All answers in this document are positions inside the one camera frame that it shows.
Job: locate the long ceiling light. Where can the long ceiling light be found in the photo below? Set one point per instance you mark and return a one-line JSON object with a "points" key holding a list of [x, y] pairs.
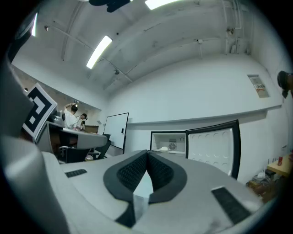
{"points": [[160, 3], [34, 25], [98, 52]]}

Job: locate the yellow table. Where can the yellow table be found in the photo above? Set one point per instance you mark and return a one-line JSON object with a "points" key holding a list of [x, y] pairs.
{"points": [[280, 168]]}

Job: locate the black mini fridge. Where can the black mini fridge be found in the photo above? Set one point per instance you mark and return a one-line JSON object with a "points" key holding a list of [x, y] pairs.
{"points": [[213, 146]]}

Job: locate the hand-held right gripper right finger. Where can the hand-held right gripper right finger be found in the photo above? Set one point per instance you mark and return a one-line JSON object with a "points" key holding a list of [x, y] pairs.
{"points": [[194, 182]]}

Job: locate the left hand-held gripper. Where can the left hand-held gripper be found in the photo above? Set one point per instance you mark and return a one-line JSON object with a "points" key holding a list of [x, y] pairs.
{"points": [[39, 109]]}

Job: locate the red can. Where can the red can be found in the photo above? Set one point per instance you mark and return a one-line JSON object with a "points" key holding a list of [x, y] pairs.
{"points": [[280, 161]]}

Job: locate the black round device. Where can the black round device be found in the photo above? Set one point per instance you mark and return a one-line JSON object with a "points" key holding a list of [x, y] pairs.
{"points": [[283, 82]]}

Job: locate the black-framed whiteboard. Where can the black-framed whiteboard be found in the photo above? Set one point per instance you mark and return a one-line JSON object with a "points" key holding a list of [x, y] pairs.
{"points": [[115, 130]]}

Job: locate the black office chair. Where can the black office chair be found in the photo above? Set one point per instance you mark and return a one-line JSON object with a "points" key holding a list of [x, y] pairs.
{"points": [[101, 149]]}

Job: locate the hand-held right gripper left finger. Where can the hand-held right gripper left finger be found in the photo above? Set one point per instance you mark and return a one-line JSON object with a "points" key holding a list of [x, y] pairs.
{"points": [[91, 182]]}

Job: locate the brown wooden cabinet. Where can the brown wooden cabinet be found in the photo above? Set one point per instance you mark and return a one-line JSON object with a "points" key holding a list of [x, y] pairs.
{"points": [[91, 129]]}

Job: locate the white printed poster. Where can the white printed poster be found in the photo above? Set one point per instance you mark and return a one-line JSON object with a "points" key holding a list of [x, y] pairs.
{"points": [[258, 86]]}

